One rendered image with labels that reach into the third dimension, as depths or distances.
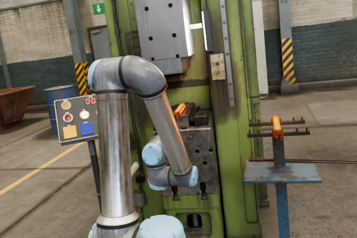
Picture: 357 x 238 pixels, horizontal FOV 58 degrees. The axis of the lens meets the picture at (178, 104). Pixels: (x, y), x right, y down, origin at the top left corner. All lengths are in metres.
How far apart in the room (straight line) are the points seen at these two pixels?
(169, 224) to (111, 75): 0.54
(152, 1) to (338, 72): 6.54
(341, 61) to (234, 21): 6.16
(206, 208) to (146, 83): 1.33
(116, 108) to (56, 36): 8.52
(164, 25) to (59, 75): 7.78
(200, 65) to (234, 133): 0.61
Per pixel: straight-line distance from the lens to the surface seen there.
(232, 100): 2.19
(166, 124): 1.22
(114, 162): 1.15
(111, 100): 1.14
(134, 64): 1.11
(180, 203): 2.26
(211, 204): 2.24
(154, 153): 1.44
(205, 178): 2.15
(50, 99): 6.63
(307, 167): 1.99
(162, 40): 2.05
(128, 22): 2.26
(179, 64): 2.04
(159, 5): 2.06
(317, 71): 8.10
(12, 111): 8.45
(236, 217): 2.51
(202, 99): 2.55
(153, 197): 2.51
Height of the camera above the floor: 1.46
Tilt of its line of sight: 11 degrees down
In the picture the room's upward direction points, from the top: 7 degrees counter-clockwise
